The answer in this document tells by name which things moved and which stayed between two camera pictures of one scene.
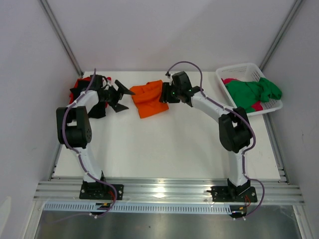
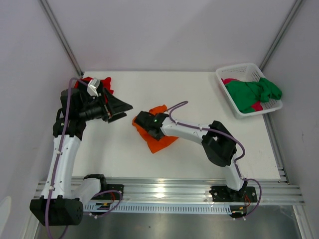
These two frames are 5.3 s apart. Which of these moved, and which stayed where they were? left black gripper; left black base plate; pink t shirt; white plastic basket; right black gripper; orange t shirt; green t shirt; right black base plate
Moved: right black gripper; orange t shirt; left black gripper
Stayed: green t shirt; pink t shirt; left black base plate; white plastic basket; right black base plate
